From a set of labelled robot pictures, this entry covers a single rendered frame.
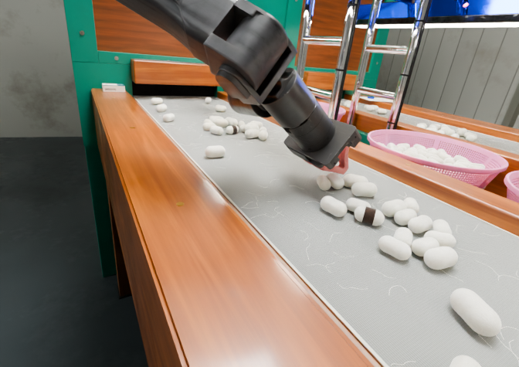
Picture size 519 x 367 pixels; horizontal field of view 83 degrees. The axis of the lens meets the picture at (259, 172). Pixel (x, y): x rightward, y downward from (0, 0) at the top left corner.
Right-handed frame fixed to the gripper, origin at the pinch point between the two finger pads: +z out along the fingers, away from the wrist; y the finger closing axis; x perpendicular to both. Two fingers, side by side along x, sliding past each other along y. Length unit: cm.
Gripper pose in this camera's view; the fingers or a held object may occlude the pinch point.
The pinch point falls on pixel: (342, 168)
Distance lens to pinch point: 49.6
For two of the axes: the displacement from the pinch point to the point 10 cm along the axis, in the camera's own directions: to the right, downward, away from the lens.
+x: -6.3, 7.8, -0.3
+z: 5.9, 5.1, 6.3
